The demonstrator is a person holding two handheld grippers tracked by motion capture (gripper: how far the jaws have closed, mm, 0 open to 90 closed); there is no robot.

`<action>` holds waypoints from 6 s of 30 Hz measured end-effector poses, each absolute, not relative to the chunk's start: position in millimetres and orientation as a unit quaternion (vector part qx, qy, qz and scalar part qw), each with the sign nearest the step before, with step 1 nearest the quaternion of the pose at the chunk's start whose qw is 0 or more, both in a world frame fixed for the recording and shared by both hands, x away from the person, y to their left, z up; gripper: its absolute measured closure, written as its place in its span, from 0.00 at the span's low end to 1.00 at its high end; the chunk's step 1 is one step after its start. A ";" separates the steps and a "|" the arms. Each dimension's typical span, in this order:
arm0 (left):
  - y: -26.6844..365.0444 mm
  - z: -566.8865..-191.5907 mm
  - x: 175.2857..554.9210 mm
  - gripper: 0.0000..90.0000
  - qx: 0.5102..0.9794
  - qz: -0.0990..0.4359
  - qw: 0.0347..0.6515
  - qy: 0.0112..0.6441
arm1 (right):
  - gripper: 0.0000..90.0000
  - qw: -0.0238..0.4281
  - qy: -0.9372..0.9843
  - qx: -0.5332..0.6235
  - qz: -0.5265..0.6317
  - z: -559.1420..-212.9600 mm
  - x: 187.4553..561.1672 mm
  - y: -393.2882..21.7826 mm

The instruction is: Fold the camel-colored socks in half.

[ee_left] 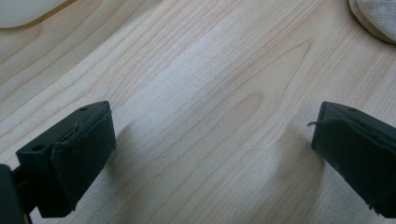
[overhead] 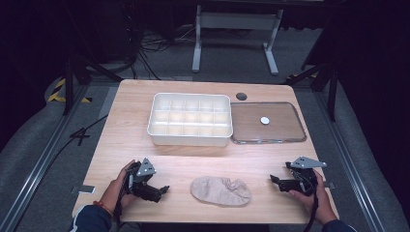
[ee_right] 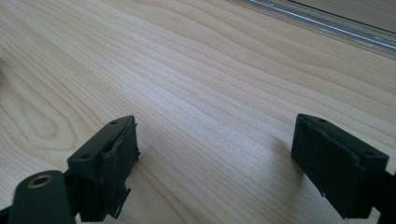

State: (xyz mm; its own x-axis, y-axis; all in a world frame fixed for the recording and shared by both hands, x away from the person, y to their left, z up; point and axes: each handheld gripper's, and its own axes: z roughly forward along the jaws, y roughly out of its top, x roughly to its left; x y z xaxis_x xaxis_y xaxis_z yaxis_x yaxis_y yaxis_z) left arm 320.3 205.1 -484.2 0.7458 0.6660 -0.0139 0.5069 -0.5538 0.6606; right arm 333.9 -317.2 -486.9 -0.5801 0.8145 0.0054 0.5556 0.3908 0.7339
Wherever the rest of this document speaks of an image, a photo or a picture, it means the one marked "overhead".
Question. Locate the beige sock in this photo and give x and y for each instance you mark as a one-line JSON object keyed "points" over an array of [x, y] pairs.
{"points": [[220, 191]]}

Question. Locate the yellow black hazard tape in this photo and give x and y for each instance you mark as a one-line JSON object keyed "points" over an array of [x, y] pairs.
{"points": [[58, 95]]}

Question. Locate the grey tape piece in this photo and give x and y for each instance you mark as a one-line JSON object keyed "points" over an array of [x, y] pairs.
{"points": [[329, 185], [84, 189]]}

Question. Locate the white metal table frame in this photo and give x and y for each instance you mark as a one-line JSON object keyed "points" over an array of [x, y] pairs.
{"points": [[237, 21]]}

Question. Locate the black tripod stand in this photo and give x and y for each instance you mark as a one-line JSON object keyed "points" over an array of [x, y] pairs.
{"points": [[332, 87], [69, 83]]}

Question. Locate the aluminium floor rail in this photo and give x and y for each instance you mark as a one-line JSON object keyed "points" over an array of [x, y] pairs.
{"points": [[351, 167], [42, 167]]}

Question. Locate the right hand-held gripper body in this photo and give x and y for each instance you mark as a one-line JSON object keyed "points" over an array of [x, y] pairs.
{"points": [[306, 177]]}

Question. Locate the clear plastic box lid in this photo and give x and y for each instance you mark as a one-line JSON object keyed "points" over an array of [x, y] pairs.
{"points": [[280, 125]]}

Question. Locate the dark round table grommet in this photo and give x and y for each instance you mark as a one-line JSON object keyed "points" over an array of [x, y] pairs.
{"points": [[241, 96]]}

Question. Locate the person's left hand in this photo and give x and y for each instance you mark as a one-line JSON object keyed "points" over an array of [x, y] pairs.
{"points": [[112, 193]]}

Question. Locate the white divided storage box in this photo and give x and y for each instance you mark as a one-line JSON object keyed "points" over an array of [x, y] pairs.
{"points": [[190, 121]]}

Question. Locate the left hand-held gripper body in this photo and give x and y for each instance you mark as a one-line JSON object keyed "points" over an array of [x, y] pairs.
{"points": [[144, 169]]}

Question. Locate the black tape floor mark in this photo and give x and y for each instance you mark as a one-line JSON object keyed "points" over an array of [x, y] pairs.
{"points": [[79, 135]]}

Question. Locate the person's right hand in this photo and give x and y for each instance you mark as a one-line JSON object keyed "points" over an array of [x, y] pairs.
{"points": [[322, 203]]}

